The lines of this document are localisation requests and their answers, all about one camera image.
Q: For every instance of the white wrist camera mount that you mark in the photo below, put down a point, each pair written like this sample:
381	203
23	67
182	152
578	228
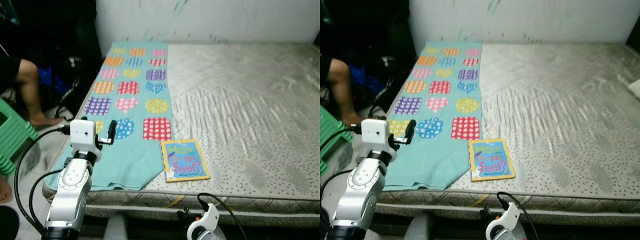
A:
209	217
82	132
509	216
375	132

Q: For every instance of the black bed frame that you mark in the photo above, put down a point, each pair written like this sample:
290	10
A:
160	230
450	231

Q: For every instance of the turquoise blanket with colourful shapes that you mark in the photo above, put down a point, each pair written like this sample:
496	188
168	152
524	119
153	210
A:
440	160
135	160

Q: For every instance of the yellow-edged blue children's book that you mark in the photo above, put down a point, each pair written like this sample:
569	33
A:
185	160
492	160

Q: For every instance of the seated person in black shorts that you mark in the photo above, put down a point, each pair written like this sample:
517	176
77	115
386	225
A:
30	85
342	90

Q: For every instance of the blue bag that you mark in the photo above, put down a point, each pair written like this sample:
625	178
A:
50	80
365	80

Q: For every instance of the black bag with white print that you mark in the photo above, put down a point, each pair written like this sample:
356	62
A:
390	75
77	75

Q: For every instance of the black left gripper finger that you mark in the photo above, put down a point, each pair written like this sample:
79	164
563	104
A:
112	131
410	131

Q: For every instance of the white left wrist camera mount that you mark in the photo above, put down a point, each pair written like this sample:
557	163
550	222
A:
82	132
375	132

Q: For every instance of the grey left robot leg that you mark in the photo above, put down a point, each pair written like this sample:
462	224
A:
417	227
114	227

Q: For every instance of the stacked green plastic stools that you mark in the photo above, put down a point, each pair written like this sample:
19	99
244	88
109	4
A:
15	137
332	137

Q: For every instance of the grey quilted spotted mattress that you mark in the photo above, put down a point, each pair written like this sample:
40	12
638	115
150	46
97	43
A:
240	100
550	100

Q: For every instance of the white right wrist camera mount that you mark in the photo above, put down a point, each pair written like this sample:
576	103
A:
509	216
209	217

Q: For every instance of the black standing fan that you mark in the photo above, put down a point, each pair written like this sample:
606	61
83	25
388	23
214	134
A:
323	222
7	225

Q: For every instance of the white pillow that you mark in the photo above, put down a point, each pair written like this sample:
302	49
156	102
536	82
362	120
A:
635	87

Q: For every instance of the dark wardrobe with small knobs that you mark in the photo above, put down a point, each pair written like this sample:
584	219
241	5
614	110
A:
635	35

